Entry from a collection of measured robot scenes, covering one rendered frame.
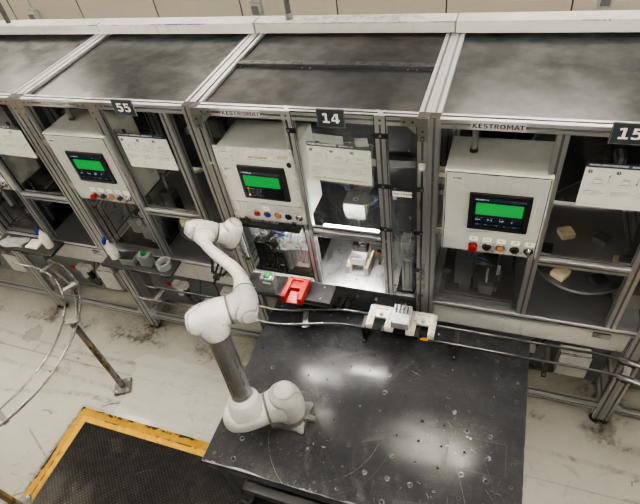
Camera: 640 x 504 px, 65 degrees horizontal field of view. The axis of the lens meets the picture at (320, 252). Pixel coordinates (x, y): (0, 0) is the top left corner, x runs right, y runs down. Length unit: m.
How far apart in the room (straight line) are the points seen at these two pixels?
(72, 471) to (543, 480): 2.93
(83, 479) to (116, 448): 0.25
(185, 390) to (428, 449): 1.91
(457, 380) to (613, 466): 1.13
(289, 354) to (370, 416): 0.60
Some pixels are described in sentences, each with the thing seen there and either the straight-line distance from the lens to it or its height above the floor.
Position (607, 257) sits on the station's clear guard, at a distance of 2.51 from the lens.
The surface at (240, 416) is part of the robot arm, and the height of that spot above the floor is 0.92.
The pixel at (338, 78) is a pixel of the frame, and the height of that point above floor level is 2.01.
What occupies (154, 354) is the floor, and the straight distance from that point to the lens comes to 4.13.
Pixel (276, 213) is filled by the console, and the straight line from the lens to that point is 2.61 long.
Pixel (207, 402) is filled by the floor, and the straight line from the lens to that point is 3.73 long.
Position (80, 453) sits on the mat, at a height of 0.01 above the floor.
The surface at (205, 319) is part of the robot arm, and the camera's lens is 2.18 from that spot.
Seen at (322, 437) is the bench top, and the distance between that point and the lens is 2.67.
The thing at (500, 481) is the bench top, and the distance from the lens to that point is 2.60.
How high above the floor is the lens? 3.09
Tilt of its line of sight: 45 degrees down
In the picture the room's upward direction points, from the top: 11 degrees counter-clockwise
